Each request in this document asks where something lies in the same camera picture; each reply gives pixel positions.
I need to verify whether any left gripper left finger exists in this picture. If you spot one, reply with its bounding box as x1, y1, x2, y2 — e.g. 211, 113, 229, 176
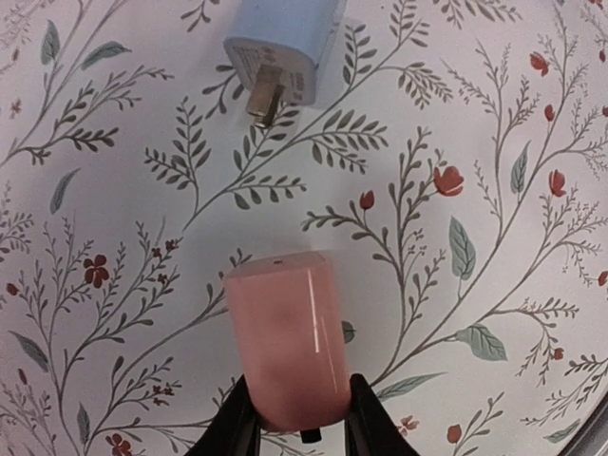
185, 375, 260, 456

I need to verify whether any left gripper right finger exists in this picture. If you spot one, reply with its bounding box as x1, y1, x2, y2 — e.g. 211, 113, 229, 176
345, 373, 419, 456

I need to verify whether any pink plug adapter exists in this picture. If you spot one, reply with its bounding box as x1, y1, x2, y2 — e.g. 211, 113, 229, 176
223, 252, 352, 431

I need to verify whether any light blue plug adapter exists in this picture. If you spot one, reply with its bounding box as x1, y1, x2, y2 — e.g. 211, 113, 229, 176
223, 0, 346, 128

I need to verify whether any floral tablecloth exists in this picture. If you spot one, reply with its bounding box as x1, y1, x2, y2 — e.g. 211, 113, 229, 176
1, 1, 607, 455

